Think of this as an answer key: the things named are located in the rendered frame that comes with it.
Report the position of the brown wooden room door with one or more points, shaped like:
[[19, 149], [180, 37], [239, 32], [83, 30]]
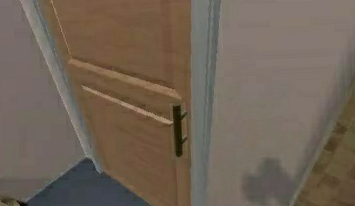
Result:
[[123, 43]]

